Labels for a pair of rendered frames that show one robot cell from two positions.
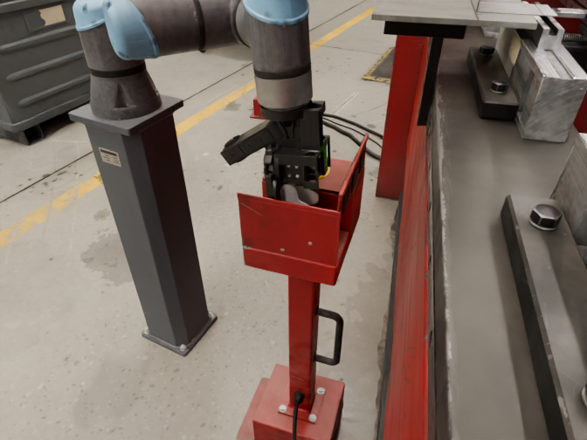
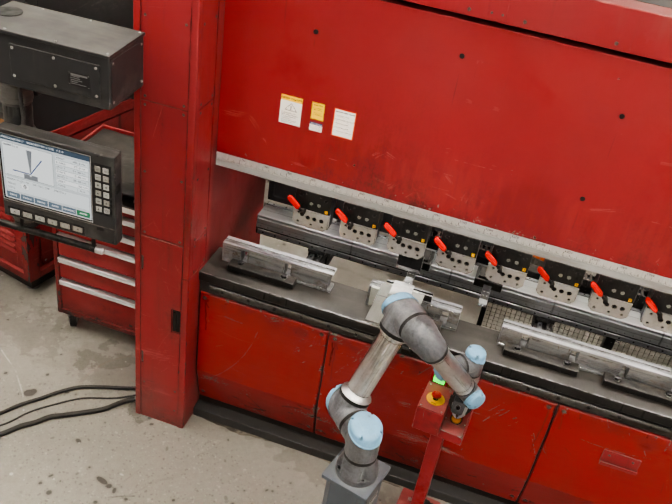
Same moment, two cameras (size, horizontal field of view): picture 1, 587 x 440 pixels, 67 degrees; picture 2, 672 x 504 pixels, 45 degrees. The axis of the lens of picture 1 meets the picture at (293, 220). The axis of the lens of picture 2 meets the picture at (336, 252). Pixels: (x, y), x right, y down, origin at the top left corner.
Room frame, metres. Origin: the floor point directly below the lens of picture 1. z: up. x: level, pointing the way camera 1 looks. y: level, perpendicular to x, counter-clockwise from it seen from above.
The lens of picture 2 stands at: (1.18, 2.30, 3.00)
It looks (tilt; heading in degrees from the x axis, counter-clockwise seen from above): 34 degrees down; 269
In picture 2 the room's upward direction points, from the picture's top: 9 degrees clockwise
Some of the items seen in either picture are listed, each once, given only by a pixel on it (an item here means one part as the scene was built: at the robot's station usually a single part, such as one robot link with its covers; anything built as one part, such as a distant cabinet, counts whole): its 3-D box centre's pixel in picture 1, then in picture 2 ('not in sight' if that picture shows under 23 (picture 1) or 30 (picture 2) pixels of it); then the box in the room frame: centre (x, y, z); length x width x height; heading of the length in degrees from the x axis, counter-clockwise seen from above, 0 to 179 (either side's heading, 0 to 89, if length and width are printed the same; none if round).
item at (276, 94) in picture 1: (285, 86); not in sight; (0.58, 0.01, 0.96); 0.08 x 0.08 x 0.05
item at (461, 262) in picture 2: not in sight; (459, 247); (0.66, -0.38, 1.26); 0.15 x 0.09 x 0.17; 166
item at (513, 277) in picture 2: not in sight; (509, 261); (0.46, -0.34, 1.26); 0.15 x 0.09 x 0.17; 166
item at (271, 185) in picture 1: (276, 184); not in sight; (0.56, 0.02, 0.82); 0.05 x 0.02 x 0.09; 162
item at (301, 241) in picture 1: (306, 199); (446, 407); (0.62, -0.02, 0.75); 0.20 x 0.16 x 0.18; 162
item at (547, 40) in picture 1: (538, 23); (408, 290); (0.81, -0.42, 0.99); 0.20 x 0.03 x 0.03; 166
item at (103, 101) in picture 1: (121, 84); (358, 460); (0.95, 0.38, 0.82); 0.15 x 0.15 x 0.10
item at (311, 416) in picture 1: (301, 399); not in sight; (0.62, -0.02, 0.13); 0.10 x 0.10 x 0.01; 72
